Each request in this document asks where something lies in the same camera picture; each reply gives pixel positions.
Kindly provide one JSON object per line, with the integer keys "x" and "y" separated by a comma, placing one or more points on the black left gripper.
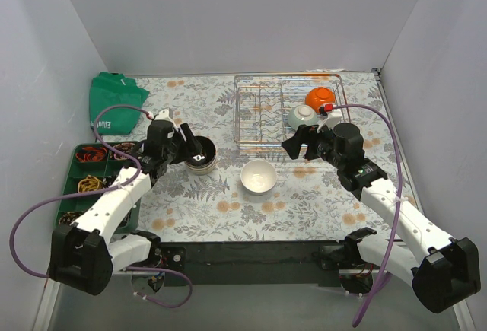
{"x": 181, "y": 144}

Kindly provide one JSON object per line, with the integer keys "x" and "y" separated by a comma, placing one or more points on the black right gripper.
{"x": 307, "y": 142}

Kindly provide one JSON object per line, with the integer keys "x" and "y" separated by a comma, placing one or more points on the beige bowl front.
{"x": 207, "y": 157}

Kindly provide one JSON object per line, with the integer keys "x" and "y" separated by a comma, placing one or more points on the white ribbed bowl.
{"x": 258, "y": 177}

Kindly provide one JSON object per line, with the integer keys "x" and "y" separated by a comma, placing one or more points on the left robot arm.
{"x": 84, "y": 254}

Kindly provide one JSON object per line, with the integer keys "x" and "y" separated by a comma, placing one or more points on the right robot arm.
{"x": 441, "y": 269}

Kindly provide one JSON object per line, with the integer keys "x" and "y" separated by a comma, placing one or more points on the pale green patterned bowl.
{"x": 301, "y": 115}

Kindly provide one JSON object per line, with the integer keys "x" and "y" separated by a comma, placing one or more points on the brown pink patterned scrunchie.
{"x": 124, "y": 147}

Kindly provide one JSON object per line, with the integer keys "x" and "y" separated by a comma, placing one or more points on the green cloth bag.
{"x": 107, "y": 90}

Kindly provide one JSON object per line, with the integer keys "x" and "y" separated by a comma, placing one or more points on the green compartment tray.
{"x": 91, "y": 169}

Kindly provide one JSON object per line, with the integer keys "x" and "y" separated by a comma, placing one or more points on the brown dotted scrunchie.
{"x": 69, "y": 217}

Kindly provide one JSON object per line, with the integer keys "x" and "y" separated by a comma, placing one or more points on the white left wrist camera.
{"x": 165, "y": 114}

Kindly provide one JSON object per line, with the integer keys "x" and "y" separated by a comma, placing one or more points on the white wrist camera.
{"x": 165, "y": 114}
{"x": 331, "y": 116}

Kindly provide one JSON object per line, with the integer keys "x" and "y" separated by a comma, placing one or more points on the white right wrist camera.
{"x": 331, "y": 116}

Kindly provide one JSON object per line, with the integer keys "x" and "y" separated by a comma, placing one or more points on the metal wire dish rack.
{"x": 263, "y": 102}

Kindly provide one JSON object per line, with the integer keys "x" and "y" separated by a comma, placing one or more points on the metal corner bracket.
{"x": 377, "y": 73}

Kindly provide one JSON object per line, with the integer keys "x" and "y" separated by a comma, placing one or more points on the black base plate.
{"x": 317, "y": 262}

